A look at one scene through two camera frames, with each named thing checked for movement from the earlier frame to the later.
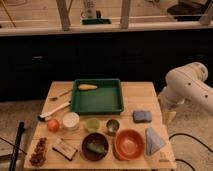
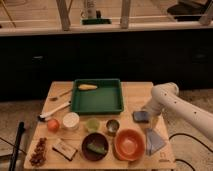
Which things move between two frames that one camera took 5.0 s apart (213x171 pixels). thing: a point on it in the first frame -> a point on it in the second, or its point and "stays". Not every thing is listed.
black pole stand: (17, 143) stays
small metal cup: (112, 127) stays
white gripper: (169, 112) -> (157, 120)
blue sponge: (141, 116) stays
